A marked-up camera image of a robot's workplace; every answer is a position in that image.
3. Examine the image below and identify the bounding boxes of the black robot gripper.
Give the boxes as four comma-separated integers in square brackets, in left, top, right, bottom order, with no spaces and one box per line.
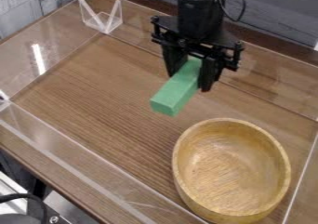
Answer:
[150,0,245,92]

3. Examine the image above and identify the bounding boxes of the green rectangular block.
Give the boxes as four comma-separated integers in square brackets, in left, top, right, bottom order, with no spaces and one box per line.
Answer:
[150,58,202,116]

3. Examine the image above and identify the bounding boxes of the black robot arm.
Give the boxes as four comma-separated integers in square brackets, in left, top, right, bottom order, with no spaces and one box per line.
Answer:
[150,0,246,92]

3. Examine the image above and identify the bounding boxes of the brown wooden bowl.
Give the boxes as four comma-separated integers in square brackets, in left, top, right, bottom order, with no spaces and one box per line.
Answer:
[172,118,292,224]

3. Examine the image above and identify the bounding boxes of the clear acrylic corner bracket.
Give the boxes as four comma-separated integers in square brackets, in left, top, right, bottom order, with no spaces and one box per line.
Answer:
[79,0,124,34]

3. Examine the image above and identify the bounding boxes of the clear acrylic wall panels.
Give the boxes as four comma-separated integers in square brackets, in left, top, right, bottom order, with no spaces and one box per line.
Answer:
[0,1,318,224]

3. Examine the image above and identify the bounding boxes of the black cable at bottom left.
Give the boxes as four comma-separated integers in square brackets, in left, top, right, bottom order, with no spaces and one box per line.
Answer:
[0,193,49,224]

